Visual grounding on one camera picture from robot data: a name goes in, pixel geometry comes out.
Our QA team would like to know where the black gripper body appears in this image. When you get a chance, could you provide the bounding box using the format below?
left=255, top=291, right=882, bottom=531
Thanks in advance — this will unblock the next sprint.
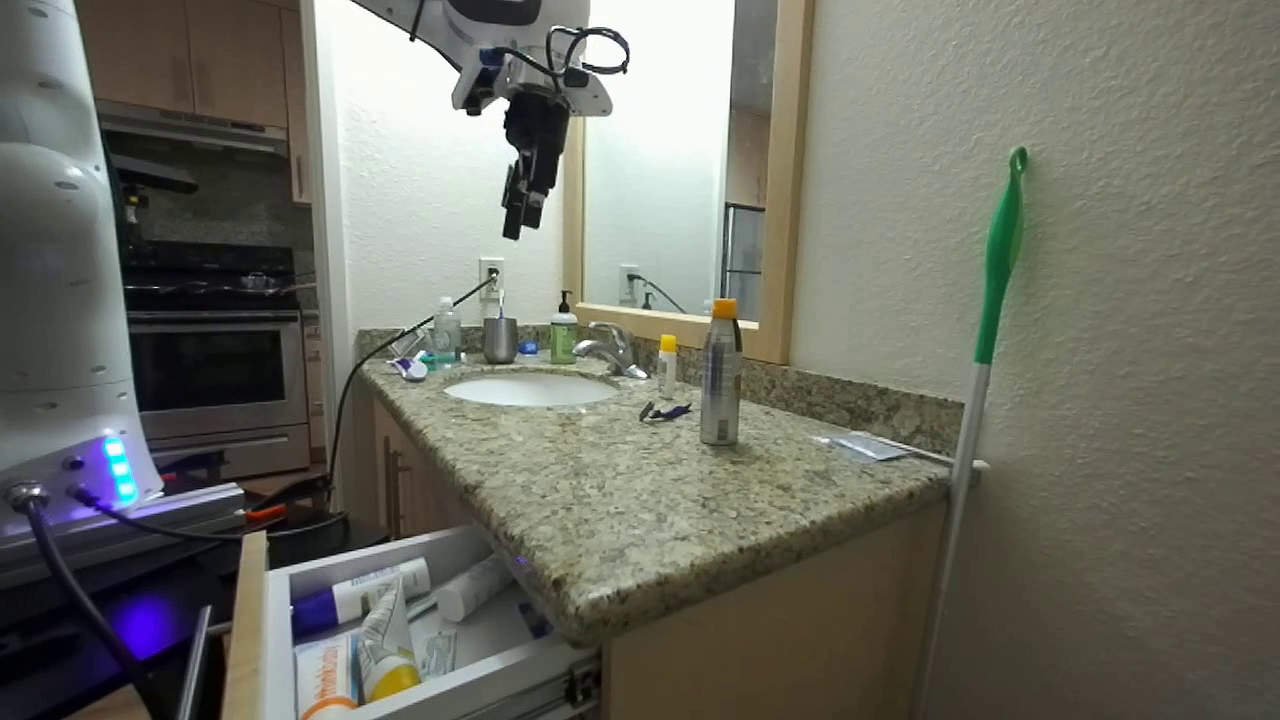
left=497, top=82, right=575, bottom=214

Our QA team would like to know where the white tube with yellow lid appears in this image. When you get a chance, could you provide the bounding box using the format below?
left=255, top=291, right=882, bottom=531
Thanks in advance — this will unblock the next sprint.
left=349, top=575, right=429, bottom=707

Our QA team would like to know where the silver bottle with orange lid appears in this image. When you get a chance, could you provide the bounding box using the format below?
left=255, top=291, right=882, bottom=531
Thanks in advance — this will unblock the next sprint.
left=694, top=291, right=744, bottom=452

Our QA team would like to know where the white tube with purple cap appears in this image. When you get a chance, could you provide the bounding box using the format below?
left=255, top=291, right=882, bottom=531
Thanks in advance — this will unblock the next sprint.
left=289, top=555, right=434, bottom=641

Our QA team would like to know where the white open drawer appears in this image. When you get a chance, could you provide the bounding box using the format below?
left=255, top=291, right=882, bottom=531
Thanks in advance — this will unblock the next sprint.
left=216, top=522, right=605, bottom=720

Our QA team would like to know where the white orange thinkbaby tube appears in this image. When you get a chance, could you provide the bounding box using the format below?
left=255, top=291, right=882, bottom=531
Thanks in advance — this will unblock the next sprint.
left=290, top=631, right=365, bottom=720

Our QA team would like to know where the grey metal cup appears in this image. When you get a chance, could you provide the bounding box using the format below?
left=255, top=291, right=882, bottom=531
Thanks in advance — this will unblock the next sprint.
left=481, top=311, right=521, bottom=369

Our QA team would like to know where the green soap pump bottle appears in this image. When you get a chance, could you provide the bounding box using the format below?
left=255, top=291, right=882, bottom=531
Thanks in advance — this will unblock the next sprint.
left=549, top=290, right=584, bottom=369

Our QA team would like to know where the clear plastic bottle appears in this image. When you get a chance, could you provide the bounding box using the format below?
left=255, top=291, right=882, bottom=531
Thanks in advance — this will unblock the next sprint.
left=429, top=291, right=464, bottom=374

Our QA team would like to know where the chrome faucet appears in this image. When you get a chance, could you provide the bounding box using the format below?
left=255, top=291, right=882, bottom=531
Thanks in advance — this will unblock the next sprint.
left=572, top=320, right=638, bottom=381

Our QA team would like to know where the white oval sink basin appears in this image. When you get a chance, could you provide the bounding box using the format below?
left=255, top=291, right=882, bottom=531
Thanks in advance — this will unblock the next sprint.
left=439, top=369, right=623, bottom=413

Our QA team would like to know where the dark razor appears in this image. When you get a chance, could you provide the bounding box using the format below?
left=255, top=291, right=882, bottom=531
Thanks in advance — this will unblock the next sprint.
left=635, top=394, right=694, bottom=430

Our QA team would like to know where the wood framed mirror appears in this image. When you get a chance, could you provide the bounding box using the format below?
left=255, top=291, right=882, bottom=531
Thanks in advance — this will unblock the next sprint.
left=555, top=0, right=819, bottom=369

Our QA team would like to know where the flat white packet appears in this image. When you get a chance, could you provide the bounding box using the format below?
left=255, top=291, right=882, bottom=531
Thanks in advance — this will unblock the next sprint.
left=810, top=430, right=925, bottom=467

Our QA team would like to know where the light wood vanity cabinet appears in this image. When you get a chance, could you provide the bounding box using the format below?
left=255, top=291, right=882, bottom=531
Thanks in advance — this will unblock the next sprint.
left=336, top=385, right=951, bottom=720

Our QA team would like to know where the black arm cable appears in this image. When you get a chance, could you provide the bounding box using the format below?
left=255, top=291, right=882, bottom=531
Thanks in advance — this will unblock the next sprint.
left=534, top=19, right=635, bottom=90

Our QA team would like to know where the black power cable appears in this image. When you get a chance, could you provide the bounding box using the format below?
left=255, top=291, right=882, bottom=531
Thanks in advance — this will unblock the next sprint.
left=323, top=277, right=497, bottom=484

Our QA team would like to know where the wooden wall cabinet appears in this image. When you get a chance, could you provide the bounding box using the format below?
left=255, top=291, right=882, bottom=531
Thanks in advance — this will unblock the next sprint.
left=71, top=0, right=317, bottom=204

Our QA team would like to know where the mop with green handle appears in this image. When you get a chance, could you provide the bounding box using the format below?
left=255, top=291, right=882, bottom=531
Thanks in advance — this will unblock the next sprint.
left=912, top=143, right=1030, bottom=720

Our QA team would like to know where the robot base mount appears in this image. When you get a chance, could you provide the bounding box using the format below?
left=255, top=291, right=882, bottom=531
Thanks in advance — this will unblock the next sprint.
left=0, top=426, right=251, bottom=574

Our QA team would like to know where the silver drawer handle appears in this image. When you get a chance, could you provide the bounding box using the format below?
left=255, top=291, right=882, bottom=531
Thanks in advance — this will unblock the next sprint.
left=174, top=599, right=216, bottom=720

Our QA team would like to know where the black base cable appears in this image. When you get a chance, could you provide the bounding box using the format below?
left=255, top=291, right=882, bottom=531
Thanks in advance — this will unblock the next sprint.
left=7, top=484, right=174, bottom=720

